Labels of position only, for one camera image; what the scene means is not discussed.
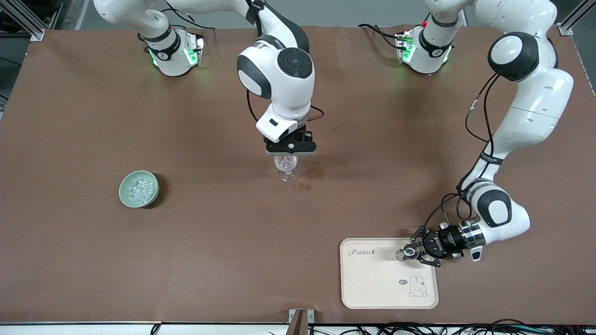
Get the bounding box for black cable bundle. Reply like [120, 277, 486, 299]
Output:
[268, 319, 596, 335]

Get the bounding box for green ceramic bowl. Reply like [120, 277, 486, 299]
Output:
[118, 170, 160, 208]

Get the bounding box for cream rabbit print tray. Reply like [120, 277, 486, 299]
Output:
[339, 238, 439, 310]

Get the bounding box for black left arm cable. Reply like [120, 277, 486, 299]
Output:
[420, 71, 502, 233]

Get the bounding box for clear ice cubes pile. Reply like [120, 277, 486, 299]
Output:
[127, 176, 157, 206]

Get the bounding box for brown table cover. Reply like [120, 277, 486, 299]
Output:
[0, 26, 596, 325]

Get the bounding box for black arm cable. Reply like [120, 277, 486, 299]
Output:
[420, 71, 502, 233]
[246, 86, 325, 123]

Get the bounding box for black left base cable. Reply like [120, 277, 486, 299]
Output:
[357, 23, 405, 49]

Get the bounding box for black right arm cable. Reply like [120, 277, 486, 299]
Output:
[246, 86, 325, 123]

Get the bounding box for metal table edge bracket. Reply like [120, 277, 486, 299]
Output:
[288, 308, 315, 335]

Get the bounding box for clear wine glass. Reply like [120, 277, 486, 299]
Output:
[273, 154, 299, 183]

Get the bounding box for aluminium frame profile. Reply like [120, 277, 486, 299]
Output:
[0, 0, 64, 41]
[558, 0, 596, 36]

